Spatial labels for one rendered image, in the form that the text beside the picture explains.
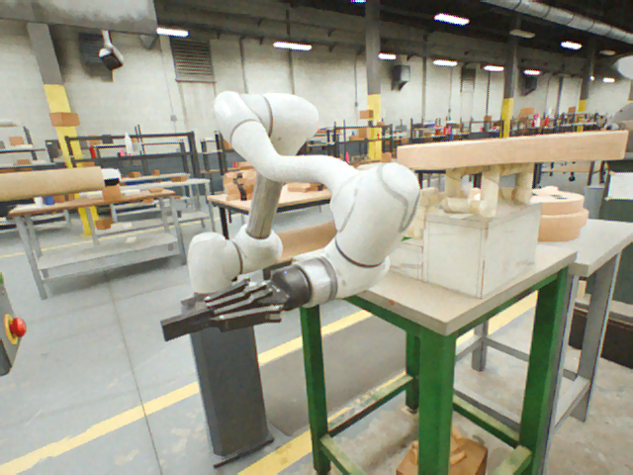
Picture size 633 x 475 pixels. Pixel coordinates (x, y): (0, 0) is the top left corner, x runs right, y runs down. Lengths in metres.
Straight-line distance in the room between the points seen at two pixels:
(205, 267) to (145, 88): 10.78
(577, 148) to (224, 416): 1.44
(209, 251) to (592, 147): 1.12
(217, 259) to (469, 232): 0.90
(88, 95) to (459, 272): 11.35
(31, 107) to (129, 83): 2.46
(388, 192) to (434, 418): 0.53
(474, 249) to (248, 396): 1.13
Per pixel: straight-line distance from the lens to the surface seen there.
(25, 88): 11.72
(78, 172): 0.54
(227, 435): 1.67
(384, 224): 0.53
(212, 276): 1.34
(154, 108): 11.88
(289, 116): 1.03
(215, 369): 1.46
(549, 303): 1.24
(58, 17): 0.41
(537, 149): 0.76
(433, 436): 0.90
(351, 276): 0.62
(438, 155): 0.73
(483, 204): 0.79
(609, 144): 0.76
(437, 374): 0.79
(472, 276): 0.81
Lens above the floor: 1.27
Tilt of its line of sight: 17 degrees down
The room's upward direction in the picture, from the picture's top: 4 degrees counter-clockwise
